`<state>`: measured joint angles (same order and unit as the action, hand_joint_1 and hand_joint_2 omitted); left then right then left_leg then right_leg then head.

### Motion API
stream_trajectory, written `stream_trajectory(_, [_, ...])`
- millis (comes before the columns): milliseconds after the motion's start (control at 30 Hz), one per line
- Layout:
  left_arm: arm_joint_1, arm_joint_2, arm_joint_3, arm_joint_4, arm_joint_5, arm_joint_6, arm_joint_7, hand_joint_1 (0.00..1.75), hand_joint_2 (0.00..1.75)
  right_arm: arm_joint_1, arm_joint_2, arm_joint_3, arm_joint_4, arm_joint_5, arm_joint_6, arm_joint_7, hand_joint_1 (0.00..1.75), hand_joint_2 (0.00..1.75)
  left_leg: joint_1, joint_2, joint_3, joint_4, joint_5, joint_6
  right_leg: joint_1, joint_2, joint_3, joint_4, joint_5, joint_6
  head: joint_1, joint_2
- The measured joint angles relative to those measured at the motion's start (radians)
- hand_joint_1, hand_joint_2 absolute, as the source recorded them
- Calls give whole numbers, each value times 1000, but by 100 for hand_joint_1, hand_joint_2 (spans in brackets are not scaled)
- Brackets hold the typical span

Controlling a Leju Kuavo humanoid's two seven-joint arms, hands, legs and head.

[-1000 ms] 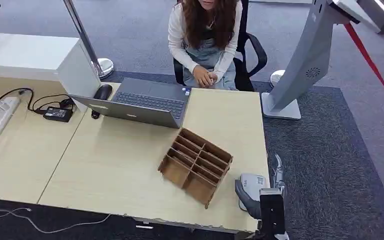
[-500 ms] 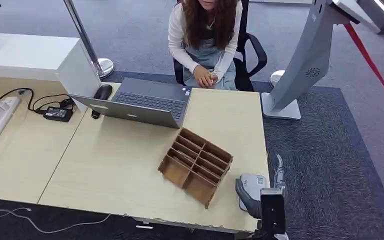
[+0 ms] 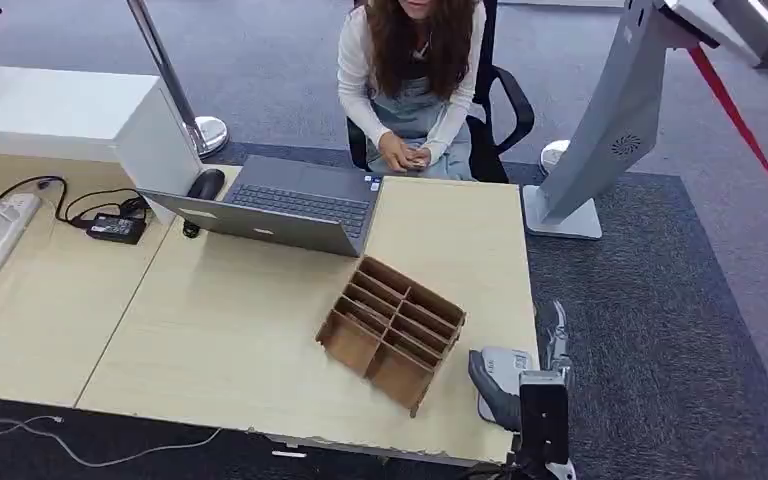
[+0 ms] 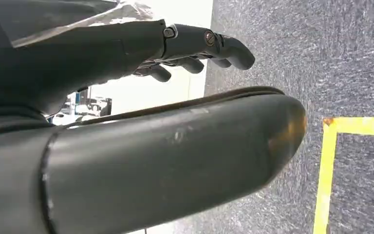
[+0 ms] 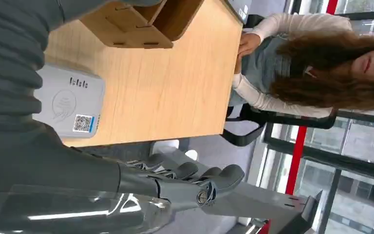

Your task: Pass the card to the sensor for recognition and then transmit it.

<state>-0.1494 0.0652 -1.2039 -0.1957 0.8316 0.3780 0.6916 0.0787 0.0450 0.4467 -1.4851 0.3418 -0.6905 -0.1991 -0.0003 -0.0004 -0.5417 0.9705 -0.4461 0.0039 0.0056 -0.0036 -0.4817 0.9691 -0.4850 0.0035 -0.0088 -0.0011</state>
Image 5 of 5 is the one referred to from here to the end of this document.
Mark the grey ribbed right robot arm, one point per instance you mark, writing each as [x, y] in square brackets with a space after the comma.
[9, 64]

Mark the black office chair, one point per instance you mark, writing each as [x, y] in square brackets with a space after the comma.
[245, 139]

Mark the white card reader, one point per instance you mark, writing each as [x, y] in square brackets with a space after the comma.
[71, 103]

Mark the black window frame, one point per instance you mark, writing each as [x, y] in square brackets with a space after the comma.
[319, 158]

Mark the person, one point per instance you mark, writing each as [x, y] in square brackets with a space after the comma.
[335, 87]

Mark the red pillar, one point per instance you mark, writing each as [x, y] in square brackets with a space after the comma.
[295, 161]

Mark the wooden card box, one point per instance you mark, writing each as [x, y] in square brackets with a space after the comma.
[135, 35]

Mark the person's right hand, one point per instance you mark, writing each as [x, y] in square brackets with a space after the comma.
[248, 43]

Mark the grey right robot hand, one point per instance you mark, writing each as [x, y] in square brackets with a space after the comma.
[61, 181]

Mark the grey device with white labels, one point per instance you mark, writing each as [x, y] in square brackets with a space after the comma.
[242, 9]

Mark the person's left hand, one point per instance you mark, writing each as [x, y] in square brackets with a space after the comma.
[238, 64]

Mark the grey desk leg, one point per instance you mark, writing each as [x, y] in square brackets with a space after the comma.
[254, 200]

